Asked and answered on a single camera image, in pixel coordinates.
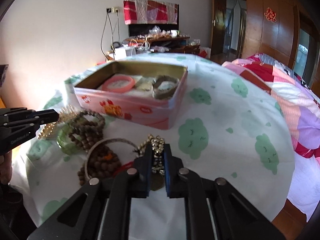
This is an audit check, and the brown wooden bead mala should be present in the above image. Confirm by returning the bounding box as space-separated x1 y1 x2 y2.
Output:
68 110 121 186

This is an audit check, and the wall power socket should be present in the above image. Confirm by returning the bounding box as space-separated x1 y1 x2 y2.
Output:
106 7 119 14

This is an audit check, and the pink jade bangle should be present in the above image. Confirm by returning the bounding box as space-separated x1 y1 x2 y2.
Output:
101 75 136 94

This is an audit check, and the pearl bead necklace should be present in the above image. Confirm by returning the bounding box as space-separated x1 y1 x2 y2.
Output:
36 104 83 140

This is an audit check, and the red double happiness sticker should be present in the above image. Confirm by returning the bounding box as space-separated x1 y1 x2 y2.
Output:
264 7 277 22

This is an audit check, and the red patchwork cloth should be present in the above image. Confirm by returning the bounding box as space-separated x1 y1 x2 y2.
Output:
123 0 178 25

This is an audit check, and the left hand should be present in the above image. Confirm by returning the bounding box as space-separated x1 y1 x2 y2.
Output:
0 151 12 185

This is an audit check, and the pink patchwork quilt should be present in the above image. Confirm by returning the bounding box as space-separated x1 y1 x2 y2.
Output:
222 54 319 219

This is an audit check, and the wooden tv cabinet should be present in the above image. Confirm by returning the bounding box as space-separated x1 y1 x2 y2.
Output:
119 35 200 56

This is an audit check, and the white box device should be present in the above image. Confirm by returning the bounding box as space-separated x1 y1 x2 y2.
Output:
114 46 136 60

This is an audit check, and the silver bangle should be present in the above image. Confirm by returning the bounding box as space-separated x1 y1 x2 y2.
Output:
83 138 138 181

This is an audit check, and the white mug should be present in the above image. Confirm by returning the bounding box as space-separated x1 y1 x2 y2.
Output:
170 30 180 38

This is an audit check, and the black television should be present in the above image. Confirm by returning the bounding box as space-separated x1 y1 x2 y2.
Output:
127 23 179 37

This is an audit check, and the wooden wardrobe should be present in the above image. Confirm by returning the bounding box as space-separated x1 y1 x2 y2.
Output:
209 0 320 95

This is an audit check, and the red knot coin charm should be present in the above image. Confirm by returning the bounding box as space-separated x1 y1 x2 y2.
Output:
112 161 164 191

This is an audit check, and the pink metal tin box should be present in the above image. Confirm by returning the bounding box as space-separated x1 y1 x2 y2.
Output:
74 60 188 130

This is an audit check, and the green jade bangle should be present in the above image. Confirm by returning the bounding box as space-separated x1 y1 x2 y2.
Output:
56 124 81 155

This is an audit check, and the wooden door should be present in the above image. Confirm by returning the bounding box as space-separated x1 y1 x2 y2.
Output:
212 0 226 55

